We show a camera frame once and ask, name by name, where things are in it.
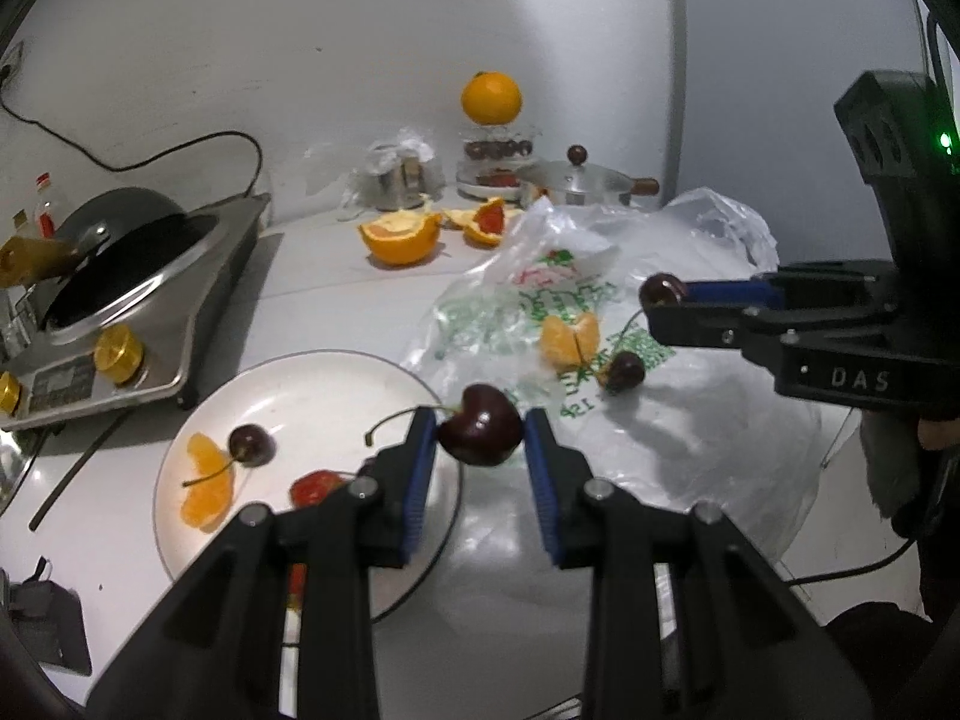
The white bowl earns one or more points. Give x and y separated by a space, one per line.
480 187

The white plate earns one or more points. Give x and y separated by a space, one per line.
322 405

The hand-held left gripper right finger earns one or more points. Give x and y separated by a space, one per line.
544 487

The glass jar of cherries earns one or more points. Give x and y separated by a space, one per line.
495 146

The small orange peel piece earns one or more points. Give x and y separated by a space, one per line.
456 219

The whole orange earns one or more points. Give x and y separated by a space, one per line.
491 97

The steel pot with lid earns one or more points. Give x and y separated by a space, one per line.
577 184

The black wok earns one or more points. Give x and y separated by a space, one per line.
120 232

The steel induction stove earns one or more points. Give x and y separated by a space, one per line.
210 255

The person's right forearm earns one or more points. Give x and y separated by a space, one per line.
889 465

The red-capped bottle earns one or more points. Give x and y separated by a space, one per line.
49 214

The wall socket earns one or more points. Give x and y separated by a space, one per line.
11 64

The clear printed plastic bag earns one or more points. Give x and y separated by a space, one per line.
697 420

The dark red cherry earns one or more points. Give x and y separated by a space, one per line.
660 291
480 427
251 444
624 373

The black rod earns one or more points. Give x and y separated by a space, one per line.
75 476

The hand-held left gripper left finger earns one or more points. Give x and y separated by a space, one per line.
420 487

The plastic-wrapped metal cup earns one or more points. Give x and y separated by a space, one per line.
397 176

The orange peel half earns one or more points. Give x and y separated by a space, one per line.
397 240

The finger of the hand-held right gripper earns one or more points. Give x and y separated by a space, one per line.
697 326
727 291

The peeled orange segment chunk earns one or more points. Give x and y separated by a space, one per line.
570 341
206 499

